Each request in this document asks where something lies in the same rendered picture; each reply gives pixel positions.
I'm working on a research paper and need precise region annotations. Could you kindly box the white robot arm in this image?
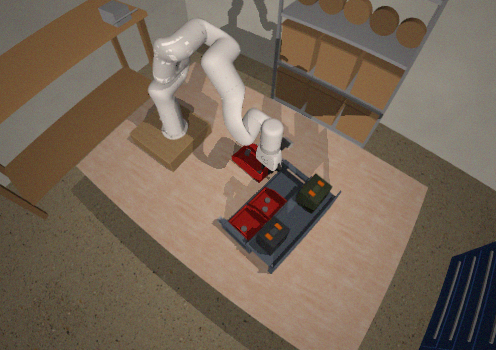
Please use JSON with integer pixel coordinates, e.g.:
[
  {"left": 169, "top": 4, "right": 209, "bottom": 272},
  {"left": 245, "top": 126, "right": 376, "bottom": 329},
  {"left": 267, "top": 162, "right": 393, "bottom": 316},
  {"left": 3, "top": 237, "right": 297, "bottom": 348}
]
[{"left": 148, "top": 18, "right": 294, "bottom": 155}]

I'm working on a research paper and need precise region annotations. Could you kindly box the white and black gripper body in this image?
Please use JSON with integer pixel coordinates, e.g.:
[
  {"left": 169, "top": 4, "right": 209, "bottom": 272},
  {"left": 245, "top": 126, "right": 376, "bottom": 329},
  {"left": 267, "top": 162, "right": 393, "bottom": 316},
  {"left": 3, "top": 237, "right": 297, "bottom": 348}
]
[{"left": 256, "top": 143, "right": 282, "bottom": 171}]

